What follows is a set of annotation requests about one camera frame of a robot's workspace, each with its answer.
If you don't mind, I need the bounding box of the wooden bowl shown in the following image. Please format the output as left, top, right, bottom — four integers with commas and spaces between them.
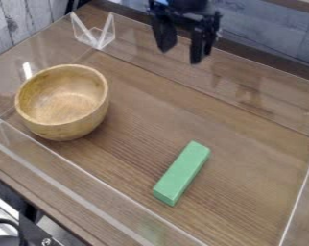
15, 64, 110, 141

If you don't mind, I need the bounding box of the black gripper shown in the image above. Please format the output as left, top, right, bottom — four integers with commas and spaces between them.
147, 0, 221, 64

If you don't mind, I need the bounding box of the black metal table bracket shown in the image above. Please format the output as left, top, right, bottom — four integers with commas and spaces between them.
18, 215, 54, 246

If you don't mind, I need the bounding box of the black cable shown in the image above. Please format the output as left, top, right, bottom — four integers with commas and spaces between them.
0, 218, 28, 246

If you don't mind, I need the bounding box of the green rectangular block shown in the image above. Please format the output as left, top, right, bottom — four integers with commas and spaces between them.
152, 141, 211, 207

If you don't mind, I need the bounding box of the clear acrylic corner bracket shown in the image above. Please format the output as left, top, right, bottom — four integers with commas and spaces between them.
70, 12, 115, 50

